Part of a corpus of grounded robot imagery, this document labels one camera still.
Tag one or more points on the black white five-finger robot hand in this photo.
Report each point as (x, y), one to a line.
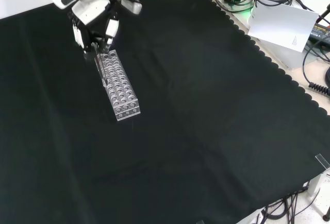
(90, 10)

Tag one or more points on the clear glass test tube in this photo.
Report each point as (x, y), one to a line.
(100, 68)

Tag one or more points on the clear plastic test tube rack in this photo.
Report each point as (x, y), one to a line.
(121, 90)

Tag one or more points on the black bench cloth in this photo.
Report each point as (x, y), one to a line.
(180, 105)

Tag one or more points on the pale paper board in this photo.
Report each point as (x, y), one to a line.
(281, 25)

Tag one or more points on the white box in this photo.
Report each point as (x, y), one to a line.
(288, 56)

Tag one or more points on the black power adapter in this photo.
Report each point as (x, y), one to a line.
(321, 33)

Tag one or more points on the clear plastic strip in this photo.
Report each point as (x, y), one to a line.
(323, 161)

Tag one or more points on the white bench leg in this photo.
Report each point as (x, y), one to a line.
(313, 186)

